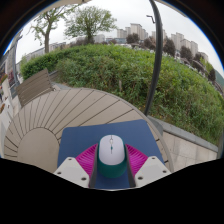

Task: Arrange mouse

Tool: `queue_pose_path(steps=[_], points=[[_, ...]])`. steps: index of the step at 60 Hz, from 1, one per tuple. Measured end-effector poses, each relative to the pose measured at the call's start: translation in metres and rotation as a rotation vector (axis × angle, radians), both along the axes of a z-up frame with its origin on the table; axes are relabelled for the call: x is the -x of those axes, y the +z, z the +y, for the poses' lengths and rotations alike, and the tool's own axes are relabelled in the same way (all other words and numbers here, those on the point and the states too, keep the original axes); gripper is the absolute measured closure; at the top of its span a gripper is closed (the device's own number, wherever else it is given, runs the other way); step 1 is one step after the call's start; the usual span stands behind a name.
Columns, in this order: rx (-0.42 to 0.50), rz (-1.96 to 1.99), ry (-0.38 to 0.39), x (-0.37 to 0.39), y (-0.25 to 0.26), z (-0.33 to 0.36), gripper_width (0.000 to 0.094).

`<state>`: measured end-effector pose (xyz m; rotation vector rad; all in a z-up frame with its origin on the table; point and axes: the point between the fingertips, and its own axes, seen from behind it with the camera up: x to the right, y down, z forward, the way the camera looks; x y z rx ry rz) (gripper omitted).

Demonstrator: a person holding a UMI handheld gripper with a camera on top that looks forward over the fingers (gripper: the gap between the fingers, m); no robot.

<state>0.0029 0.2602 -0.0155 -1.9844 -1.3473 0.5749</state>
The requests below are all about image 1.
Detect beige slatted outdoor chair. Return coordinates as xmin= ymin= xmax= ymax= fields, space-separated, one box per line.
xmin=14 ymin=68 xmax=56 ymax=108

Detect beige parasol with dark pole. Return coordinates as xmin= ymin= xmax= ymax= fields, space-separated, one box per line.
xmin=49 ymin=0 xmax=188 ymax=117

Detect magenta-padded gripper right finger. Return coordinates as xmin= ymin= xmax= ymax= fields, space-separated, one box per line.
xmin=124 ymin=143 xmax=172 ymax=189

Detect round leafy tree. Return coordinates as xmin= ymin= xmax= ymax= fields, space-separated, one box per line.
xmin=64 ymin=5 xmax=118 ymax=44

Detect white and teal computer mouse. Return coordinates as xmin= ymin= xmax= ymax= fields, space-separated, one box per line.
xmin=96 ymin=134 xmax=128 ymax=179

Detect green hedge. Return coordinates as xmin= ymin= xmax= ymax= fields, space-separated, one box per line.
xmin=19 ymin=43 xmax=224 ymax=146

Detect tree with bare trunk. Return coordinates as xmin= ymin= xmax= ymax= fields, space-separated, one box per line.
xmin=29 ymin=4 xmax=78 ymax=54

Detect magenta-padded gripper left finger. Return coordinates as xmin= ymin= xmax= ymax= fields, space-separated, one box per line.
xmin=53 ymin=143 xmax=100 ymax=189

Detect distant high-rise buildings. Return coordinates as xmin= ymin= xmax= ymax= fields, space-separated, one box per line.
xmin=116 ymin=22 xmax=209 ymax=63

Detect blue mouse pad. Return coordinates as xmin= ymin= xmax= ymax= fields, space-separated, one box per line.
xmin=56 ymin=119 xmax=165 ymax=190

